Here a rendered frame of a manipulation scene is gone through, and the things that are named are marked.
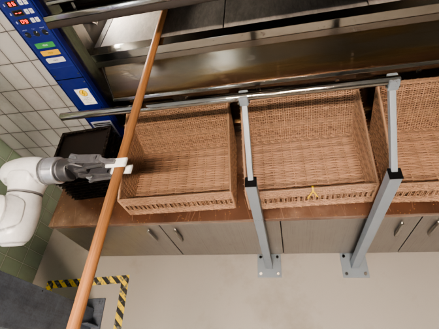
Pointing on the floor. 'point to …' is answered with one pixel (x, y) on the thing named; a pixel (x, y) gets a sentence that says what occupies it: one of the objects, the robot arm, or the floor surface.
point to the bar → (389, 192)
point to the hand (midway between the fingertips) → (119, 166)
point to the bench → (76, 214)
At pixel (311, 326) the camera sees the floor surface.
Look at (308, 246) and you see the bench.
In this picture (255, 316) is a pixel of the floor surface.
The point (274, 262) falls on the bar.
